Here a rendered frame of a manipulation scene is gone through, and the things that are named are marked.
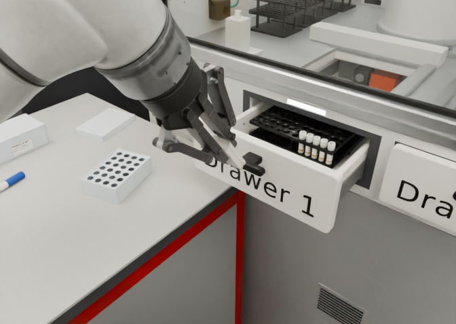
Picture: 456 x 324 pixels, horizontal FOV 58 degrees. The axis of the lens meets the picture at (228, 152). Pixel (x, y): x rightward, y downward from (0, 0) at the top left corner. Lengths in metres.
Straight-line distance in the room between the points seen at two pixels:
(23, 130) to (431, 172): 0.84
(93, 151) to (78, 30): 0.68
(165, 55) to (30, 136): 0.69
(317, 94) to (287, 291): 0.55
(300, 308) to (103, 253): 0.56
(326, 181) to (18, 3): 0.45
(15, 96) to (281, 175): 0.42
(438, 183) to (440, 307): 0.27
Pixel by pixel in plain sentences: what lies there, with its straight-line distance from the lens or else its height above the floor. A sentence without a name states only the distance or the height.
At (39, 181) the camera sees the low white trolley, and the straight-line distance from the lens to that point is 0.94.
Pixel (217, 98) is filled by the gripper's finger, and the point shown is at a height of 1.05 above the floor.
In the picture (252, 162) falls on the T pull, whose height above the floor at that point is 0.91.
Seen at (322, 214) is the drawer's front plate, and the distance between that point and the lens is 0.65.
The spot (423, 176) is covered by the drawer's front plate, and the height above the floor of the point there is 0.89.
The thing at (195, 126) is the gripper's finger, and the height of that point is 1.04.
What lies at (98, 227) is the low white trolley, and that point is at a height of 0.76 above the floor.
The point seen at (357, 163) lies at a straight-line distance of 0.73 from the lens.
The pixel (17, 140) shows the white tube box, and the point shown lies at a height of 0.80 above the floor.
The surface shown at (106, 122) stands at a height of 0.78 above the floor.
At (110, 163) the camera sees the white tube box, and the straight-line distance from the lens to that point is 0.89.
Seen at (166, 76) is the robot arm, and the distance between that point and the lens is 0.40.
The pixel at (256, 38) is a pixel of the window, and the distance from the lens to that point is 0.81.
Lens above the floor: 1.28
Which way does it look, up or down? 33 degrees down
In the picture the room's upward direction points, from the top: straight up
